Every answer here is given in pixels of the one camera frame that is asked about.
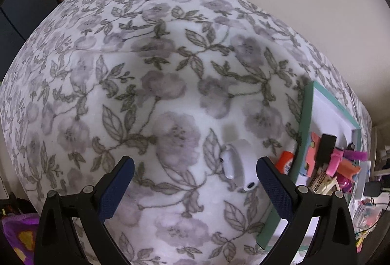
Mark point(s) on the white earbuds case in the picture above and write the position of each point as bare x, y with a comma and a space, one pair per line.
240, 161

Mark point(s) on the teal cardboard box lid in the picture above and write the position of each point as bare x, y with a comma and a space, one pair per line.
326, 112

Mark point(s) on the dark cabinet with red edge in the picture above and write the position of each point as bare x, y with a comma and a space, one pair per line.
21, 9

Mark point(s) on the orange glue tube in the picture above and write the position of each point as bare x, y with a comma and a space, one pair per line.
285, 161

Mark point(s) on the purple plastic toy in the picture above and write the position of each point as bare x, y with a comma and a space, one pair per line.
355, 155

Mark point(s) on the orange dog toy figure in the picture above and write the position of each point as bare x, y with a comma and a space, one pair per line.
350, 168

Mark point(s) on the black rectangular block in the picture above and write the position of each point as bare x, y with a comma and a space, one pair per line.
326, 146

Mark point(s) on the purple and yellow cloth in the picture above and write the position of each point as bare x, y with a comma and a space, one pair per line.
15, 222

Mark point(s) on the floral printed blanket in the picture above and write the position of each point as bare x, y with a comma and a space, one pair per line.
170, 85

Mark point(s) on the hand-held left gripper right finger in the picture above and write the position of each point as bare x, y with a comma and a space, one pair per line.
275, 192

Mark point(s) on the brown bristle brush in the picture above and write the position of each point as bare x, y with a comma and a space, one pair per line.
315, 180

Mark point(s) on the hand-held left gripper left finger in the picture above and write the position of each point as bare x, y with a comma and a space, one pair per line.
117, 192

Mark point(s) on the cream plastic comb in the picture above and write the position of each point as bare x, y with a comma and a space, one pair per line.
328, 186

